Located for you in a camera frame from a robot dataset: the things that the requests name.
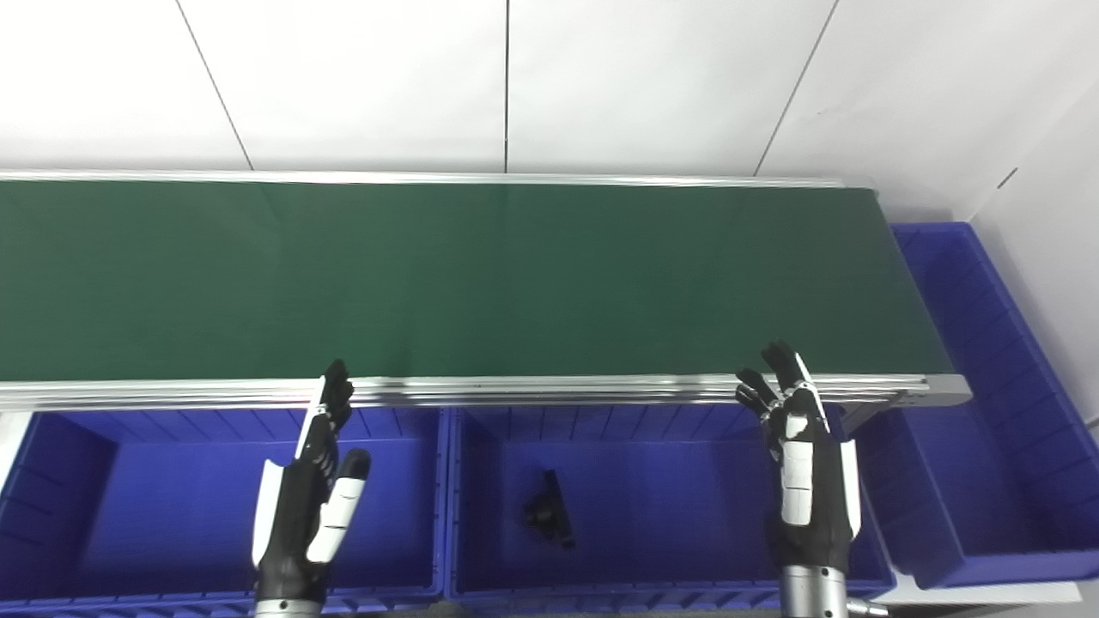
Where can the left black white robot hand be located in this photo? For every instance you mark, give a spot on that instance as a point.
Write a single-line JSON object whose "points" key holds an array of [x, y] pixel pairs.
{"points": [[296, 515]]}

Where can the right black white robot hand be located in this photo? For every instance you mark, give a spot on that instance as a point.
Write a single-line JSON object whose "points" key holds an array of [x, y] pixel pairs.
{"points": [[811, 498]]}

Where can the black flanged metal part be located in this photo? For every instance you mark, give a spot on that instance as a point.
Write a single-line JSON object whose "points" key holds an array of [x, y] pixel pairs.
{"points": [[549, 515]]}

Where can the blue plastic bin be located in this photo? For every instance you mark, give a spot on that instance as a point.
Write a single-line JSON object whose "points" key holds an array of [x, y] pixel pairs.
{"points": [[172, 506], [987, 463], [670, 506]]}

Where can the green conveyor belt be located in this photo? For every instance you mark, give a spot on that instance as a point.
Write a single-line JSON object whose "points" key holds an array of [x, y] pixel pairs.
{"points": [[481, 283]]}

